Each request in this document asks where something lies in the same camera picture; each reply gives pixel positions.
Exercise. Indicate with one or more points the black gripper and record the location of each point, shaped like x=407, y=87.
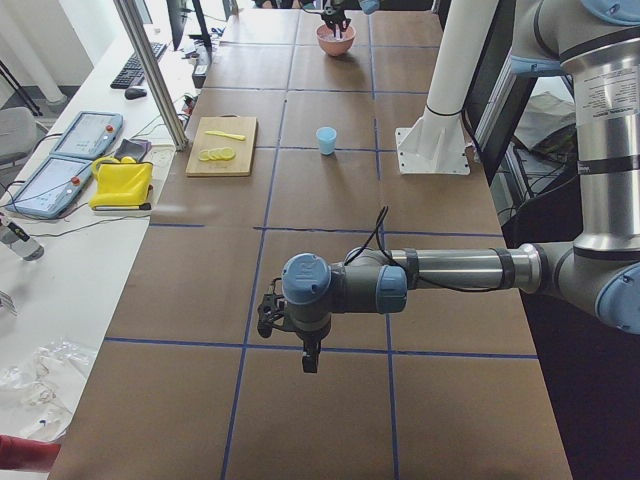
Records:
x=332, y=12
x=309, y=339

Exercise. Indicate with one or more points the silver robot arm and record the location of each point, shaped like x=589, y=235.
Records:
x=597, y=44
x=366, y=6

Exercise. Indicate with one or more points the light blue paper cup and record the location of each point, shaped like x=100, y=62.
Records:
x=326, y=137

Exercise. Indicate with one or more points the pink bowl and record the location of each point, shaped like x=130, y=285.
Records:
x=335, y=48

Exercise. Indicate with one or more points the black computer monitor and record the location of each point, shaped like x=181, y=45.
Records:
x=178, y=12

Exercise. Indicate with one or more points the yellow plastic knife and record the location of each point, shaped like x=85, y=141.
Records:
x=222, y=134

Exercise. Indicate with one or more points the wooden cutting board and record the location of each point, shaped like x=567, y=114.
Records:
x=222, y=147

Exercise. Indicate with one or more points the black keyboard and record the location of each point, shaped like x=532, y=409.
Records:
x=132, y=73

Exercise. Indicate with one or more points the black computer mouse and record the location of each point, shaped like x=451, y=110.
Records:
x=133, y=93

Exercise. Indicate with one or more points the yellow cloth bag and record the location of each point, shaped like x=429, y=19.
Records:
x=122, y=184

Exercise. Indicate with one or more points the upper blue teach pendant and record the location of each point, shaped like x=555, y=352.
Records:
x=89, y=135

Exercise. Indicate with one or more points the blue teach pendant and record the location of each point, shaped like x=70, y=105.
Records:
x=89, y=135
x=52, y=188

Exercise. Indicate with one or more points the clear plastic wrap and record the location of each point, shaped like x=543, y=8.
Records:
x=39, y=396

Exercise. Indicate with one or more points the lower blue teach pendant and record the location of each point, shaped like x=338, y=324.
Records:
x=52, y=188

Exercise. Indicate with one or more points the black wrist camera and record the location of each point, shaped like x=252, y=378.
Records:
x=271, y=311

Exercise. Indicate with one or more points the white pedestal column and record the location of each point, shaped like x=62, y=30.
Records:
x=435, y=144

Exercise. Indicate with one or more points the aluminium frame post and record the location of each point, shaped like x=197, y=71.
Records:
x=135, y=30

